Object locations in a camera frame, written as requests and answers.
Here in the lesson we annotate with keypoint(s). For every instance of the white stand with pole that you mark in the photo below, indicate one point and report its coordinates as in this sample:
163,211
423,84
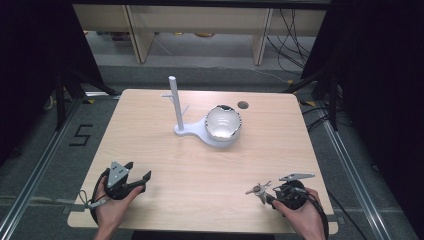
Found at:
177,106

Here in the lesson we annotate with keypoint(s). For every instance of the aluminium floor rail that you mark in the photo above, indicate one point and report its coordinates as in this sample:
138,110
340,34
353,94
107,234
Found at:
353,173
36,173

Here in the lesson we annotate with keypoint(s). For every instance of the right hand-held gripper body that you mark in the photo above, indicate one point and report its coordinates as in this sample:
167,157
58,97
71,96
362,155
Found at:
293,196

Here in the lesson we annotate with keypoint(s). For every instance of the black metal stand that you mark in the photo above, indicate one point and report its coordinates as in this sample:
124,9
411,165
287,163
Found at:
332,100
60,100

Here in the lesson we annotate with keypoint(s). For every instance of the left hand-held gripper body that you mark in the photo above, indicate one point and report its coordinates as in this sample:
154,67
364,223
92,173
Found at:
116,175

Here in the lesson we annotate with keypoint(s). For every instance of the person's left hand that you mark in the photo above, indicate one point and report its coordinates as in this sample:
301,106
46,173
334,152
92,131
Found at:
111,208

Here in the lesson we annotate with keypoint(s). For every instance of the silver bunch of keys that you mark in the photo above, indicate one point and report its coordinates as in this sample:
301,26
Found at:
259,190

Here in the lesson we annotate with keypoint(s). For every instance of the person's right hand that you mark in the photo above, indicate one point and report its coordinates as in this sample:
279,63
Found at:
301,218

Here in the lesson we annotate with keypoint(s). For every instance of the black curtain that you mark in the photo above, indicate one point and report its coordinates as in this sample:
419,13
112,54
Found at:
383,83
30,66

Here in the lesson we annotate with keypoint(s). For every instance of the white bowl with dark rim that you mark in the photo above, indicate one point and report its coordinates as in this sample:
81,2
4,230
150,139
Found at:
221,122

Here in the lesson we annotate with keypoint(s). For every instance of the beige wooden shelf unit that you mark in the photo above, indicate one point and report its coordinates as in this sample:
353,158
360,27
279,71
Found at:
200,20

